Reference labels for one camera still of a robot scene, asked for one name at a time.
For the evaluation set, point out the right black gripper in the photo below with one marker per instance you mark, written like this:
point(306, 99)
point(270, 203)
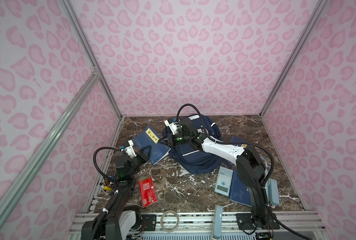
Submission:
point(171, 142)

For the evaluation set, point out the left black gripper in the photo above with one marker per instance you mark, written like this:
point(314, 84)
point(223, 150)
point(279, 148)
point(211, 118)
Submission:
point(143, 156)

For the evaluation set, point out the navy blue student backpack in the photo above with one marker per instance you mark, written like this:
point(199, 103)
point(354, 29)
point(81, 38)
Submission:
point(194, 161)

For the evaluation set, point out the blue book yellow label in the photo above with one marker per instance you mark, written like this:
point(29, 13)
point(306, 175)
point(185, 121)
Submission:
point(237, 142)

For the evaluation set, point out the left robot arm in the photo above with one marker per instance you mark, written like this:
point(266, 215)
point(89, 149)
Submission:
point(116, 219)

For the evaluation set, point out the pink pen cup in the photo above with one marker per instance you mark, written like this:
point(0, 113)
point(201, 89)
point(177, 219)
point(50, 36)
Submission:
point(107, 185)

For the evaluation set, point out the red booklet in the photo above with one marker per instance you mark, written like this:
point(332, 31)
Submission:
point(148, 192)

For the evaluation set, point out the light green calculator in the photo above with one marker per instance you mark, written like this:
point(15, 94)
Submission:
point(223, 182)

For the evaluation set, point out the teal pencil pouch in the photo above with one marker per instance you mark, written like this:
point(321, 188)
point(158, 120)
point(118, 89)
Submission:
point(272, 192)

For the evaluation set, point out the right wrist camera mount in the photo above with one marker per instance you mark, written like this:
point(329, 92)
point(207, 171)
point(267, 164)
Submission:
point(173, 125)

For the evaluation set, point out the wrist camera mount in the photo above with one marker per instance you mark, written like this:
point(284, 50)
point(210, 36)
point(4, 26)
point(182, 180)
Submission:
point(173, 125)
point(128, 149)

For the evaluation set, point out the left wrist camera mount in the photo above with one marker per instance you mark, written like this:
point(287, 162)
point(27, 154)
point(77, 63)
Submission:
point(128, 149)

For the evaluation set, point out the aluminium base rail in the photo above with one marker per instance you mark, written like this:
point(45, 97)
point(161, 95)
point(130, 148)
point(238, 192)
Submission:
point(198, 226)

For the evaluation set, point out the grey-blue bar on rail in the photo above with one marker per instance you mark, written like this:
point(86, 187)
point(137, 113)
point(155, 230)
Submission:
point(217, 223)

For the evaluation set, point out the aluminium frame strut left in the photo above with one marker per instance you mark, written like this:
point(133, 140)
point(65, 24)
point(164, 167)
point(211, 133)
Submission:
point(25, 178)

